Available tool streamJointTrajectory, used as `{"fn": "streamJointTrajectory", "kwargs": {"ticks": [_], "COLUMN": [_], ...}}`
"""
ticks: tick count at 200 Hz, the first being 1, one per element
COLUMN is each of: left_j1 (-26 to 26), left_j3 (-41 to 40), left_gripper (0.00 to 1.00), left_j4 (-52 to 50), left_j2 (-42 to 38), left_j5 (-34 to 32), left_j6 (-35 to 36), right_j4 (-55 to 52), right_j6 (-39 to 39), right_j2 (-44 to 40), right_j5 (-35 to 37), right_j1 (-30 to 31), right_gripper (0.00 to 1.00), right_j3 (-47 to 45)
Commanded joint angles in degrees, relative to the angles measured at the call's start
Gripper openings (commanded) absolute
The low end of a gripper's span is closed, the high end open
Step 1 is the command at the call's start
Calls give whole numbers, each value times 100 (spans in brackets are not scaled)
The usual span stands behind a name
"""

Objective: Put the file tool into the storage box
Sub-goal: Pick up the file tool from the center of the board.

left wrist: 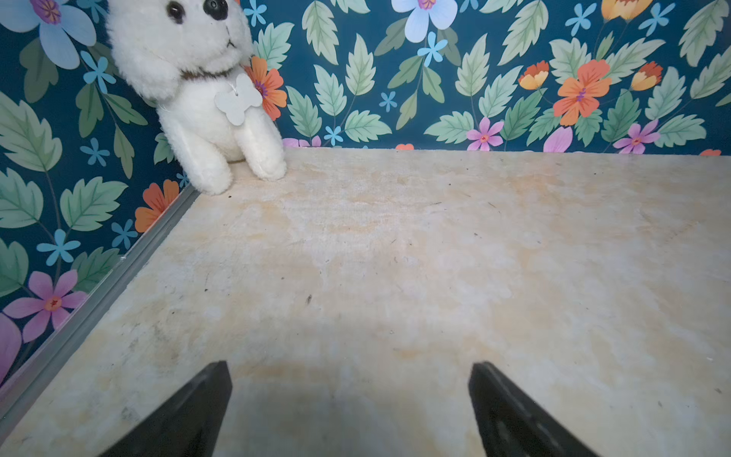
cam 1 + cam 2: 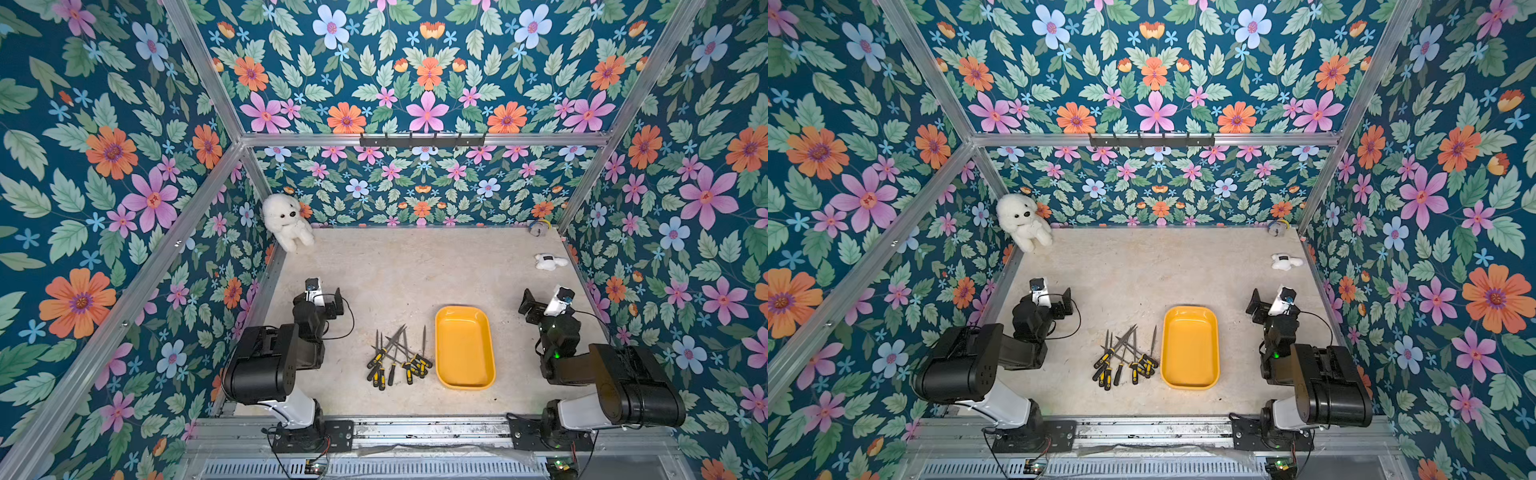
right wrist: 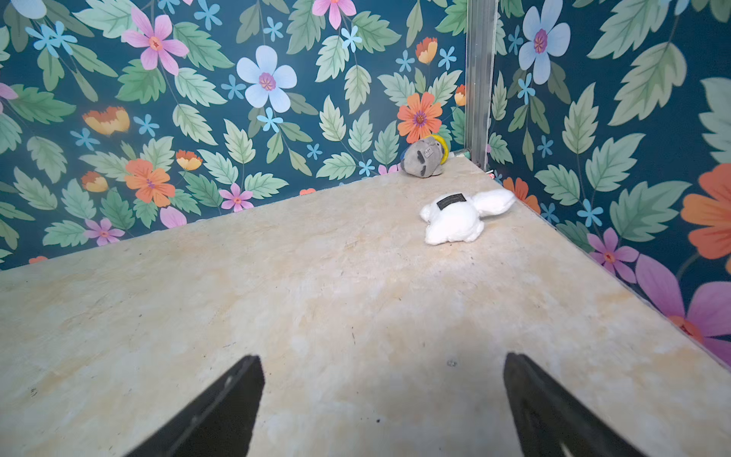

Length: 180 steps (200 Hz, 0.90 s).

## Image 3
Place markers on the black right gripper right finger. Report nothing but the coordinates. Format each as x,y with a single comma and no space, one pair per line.
550,421

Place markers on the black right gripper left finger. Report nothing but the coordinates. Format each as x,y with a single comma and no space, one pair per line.
218,422

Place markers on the small white plush toy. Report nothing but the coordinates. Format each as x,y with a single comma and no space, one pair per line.
459,217

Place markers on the small grey plush toy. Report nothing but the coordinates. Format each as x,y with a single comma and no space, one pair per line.
426,157

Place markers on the aluminium frame post right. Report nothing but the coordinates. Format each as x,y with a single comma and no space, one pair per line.
481,25

